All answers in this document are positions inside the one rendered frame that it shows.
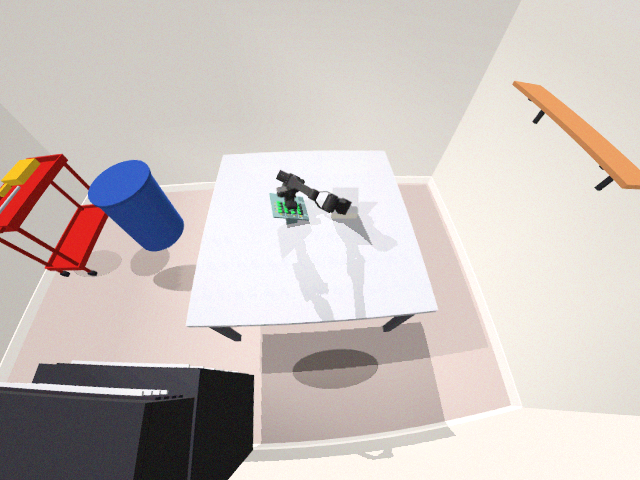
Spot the pale teal switch panel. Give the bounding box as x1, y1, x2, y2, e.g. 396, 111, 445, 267
269, 193, 309, 224

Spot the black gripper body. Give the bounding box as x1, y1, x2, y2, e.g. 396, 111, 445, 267
285, 190, 298, 210

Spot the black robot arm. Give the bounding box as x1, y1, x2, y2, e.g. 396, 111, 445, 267
276, 170, 352, 215

